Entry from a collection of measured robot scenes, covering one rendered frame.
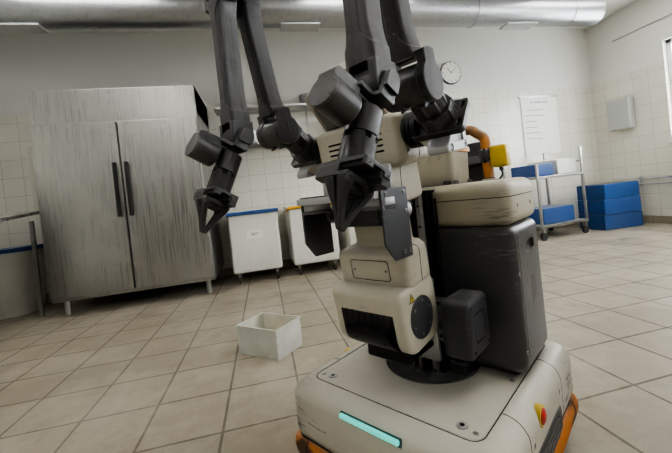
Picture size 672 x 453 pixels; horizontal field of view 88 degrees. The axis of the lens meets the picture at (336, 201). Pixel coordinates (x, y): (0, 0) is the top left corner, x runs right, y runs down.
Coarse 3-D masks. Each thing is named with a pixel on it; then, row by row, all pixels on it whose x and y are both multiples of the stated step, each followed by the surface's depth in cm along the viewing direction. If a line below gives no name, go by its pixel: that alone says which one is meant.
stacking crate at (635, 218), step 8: (584, 216) 481; (592, 216) 469; (600, 216) 457; (608, 216) 452; (616, 216) 455; (624, 216) 457; (632, 216) 459; (640, 216) 461; (592, 224) 470; (600, 224) 458; (608, 224) 452; (616, 224) 454; (624, 224) 456; (632, 224) 459; (640, 224) 461
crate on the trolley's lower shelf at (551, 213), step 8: (536, 208) 454; (544, 208) 442; (552, 208) 442; (560, 208) 446; (568, 208) 451; (528, 216) 457; (536, 216) 445; (544, 216) 437; (552, 216) 441; (560, 216) 446; (568, 216) 451; (544, 224) 437
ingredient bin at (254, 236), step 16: (272, 208) 370; (240, 224) 364; (256, 224) 368; (272, 224) 373; (240, 240) 364; (256, 240) 368; (272, 240) 372; (240, 256) 364; (256, 256) 368; (272, 256) 372; (240, 272) 364
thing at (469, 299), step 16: (448, 304) 85; (464, 304) 83; (480, 304) 87; (352, 320) 90; (368, 320) 86; (384, 320) 83; (448, 320) 86; (464, 320) 83; (480, 320) 87; (352, 336) 91; (368, 336) 86; (384, 336) 82; (448, 336) 86; (464, 336) 83; (480, 336) 86; (384, 352) 91; (400, 352) 88; (432, 352) 97; (448, 352) 86; (464, 352) 83; (480, 352) 86
